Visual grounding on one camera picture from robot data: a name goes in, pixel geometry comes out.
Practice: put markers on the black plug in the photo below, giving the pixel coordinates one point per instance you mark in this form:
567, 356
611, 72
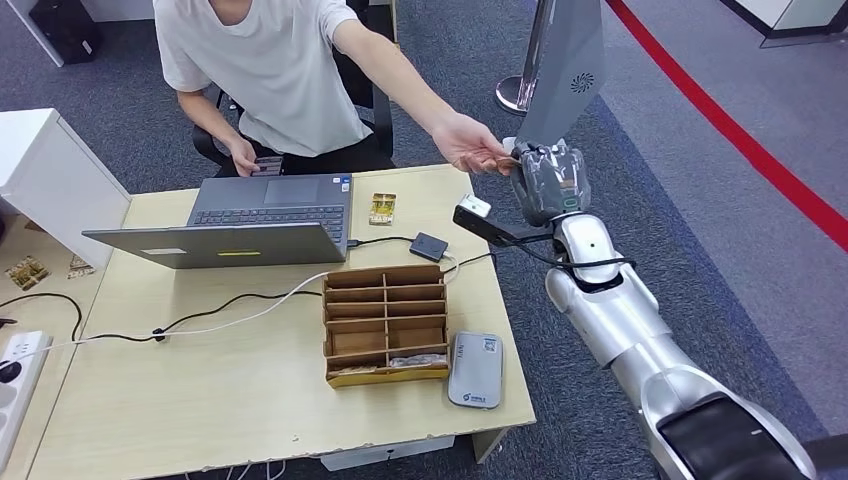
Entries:
9, 372

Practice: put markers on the black office chair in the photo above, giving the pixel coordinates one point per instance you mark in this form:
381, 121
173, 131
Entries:
381, 126

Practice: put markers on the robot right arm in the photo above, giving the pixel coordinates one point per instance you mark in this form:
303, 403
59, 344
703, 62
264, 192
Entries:
616, 311

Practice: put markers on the grey laptop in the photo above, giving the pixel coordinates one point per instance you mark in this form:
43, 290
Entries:
212, 248

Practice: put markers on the person's left forearm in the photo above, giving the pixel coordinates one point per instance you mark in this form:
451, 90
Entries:
417, 99

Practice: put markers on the white platform with black edge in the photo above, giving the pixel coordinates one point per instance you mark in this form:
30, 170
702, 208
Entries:
792, 13

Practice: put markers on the person's left hand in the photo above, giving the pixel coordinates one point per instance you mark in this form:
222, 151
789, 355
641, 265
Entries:
470, 146

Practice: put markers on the person's right hand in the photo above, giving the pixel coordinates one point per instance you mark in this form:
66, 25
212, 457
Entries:
242, 158

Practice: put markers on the person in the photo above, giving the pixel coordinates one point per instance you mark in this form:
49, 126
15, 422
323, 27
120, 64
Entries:
278, 66

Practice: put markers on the grey kiosk stand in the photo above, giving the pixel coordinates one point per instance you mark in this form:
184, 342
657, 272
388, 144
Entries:
566, 66

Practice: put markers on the white power strip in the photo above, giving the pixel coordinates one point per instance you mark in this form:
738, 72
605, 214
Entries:
20, 397

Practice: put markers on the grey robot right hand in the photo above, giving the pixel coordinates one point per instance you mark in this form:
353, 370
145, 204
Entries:
550, 182

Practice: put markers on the person's right forearm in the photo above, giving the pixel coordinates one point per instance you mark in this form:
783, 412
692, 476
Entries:
205, 119

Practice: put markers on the golden motel key card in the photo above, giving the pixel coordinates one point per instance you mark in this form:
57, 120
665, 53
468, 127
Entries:
507, 162

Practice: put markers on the dark smartphone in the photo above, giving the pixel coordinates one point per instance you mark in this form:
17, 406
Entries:
270, 166

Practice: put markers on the white under-desk drawer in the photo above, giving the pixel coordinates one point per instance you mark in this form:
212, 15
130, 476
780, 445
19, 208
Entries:
387, 454

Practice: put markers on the wooden card organizer box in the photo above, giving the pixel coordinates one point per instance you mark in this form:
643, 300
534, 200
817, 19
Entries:
358, 341

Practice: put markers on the white cabinet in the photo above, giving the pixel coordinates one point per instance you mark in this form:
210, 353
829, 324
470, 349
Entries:
50, 182

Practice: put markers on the plastic-wrapped card stack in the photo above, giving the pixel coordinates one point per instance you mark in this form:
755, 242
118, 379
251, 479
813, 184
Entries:
417, 361

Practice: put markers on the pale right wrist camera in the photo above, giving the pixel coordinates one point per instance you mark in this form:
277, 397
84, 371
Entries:
475, 205

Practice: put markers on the small black adapter box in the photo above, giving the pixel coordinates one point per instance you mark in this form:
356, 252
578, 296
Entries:
428, 246

